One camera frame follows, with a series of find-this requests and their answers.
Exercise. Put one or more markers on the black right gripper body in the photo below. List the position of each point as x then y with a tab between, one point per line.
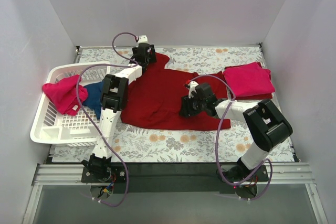
185	107

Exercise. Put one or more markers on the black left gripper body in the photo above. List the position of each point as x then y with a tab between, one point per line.
144	57

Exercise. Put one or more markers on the dark red t shirt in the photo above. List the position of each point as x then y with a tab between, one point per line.
251	96
154	99

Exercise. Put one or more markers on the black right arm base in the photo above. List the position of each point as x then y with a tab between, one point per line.
244	182

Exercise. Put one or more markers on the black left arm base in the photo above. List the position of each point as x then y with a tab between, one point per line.
102	180

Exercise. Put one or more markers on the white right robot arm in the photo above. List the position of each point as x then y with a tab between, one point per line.
267	125

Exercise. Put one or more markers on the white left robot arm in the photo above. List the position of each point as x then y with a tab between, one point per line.
114	97

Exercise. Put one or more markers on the folded pink t shirt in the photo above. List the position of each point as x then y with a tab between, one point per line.
249	78

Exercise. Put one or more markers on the folded dark red t shirt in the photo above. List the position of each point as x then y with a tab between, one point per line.
251	96

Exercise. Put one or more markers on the blue t shirt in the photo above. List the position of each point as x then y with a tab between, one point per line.
93	100

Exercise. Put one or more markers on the floral patterned table mat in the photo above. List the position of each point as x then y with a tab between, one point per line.
135	144

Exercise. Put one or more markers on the crumpled pink t shirt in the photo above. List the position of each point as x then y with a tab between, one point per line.
63	95

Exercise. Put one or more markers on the white plastic laundry basket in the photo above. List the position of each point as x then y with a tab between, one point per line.
50	126

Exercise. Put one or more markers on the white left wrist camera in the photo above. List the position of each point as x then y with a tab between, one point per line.
142	39

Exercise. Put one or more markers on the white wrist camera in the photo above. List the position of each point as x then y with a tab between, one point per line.
191	85
142	39

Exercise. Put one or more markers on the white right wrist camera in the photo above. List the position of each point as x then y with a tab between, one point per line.
191	85

